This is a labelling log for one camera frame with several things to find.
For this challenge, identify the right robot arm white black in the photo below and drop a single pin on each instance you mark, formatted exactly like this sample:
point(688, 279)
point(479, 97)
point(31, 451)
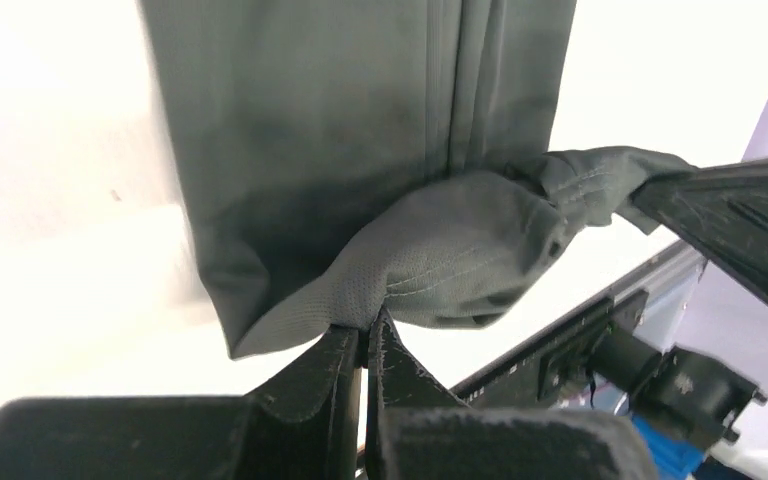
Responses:
point(683, 396)

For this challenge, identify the dark grey t shirt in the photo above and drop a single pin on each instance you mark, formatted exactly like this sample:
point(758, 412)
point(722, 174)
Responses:
point(339, 159)

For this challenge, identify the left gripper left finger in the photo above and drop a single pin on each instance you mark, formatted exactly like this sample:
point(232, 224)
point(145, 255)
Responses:
point(300, 424)

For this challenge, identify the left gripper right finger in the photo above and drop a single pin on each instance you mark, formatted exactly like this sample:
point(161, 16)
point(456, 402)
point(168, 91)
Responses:
point(418, 429)

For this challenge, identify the blue plastic bin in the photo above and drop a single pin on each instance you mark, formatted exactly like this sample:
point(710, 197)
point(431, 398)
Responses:
point(674, 460)

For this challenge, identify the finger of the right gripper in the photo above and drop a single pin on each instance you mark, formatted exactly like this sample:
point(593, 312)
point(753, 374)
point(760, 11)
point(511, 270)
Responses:
point(720, 211)

